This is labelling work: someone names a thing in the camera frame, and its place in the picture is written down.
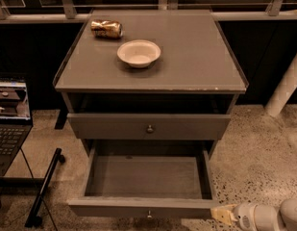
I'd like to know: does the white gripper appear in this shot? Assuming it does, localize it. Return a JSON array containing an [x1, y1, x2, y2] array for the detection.
[[210, 202, 258, 231]]

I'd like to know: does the grey drawer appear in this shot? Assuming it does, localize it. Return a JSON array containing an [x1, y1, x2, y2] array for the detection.
[[67, 114, 231, 141], [68, 145, 218, 219]]

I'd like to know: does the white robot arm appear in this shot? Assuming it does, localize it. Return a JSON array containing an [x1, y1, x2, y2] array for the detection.
[[210, 199, 297, 231]]

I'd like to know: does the grey drawer cabinet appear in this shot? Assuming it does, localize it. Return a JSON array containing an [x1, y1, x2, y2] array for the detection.
[[55, 10, 248, 151]]

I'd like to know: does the grey top drawer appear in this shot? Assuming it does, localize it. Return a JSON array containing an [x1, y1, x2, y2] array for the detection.
[[67, 114, 231, 141]]

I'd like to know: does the white paper bowl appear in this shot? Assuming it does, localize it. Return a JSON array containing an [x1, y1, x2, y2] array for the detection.
[[117, 39, 161, 68]]

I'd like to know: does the black laptop stand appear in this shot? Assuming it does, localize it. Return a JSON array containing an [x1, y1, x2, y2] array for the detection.
[[0, 148, 65, 228]]

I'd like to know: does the crushed gold drink can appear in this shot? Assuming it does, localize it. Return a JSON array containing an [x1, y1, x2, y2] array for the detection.
[[90, 19, 123, 39]]

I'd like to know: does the black laptop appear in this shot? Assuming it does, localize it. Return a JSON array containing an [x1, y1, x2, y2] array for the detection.
[[0, 74, 33, 176]]

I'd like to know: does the white diagonal post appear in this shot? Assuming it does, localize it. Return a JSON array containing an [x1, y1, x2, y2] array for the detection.
[[265, 53, 297, 117]]

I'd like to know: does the metal railing frame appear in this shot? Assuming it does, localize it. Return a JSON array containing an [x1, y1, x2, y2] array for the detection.
[[0, 0, 297, 25]]

